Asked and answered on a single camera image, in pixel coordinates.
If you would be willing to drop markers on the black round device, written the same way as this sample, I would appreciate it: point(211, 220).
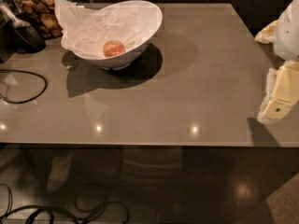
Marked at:
point(27, 39)

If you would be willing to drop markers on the white bowl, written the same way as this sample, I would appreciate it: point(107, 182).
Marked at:
point(120, 61)

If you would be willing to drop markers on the red yellow apple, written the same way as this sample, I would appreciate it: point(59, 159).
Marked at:
point(113, 48)

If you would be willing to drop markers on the silver metal utensil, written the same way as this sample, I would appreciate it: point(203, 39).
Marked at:
point(17, 23)

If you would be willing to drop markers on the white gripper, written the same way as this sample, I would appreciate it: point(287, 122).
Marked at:
point(288, 32)

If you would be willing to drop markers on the white crumpled paper liner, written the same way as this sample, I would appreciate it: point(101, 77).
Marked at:
point(86, 30)

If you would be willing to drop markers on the jar of brown snacks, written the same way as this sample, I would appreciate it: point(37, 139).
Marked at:
point(42, 14)

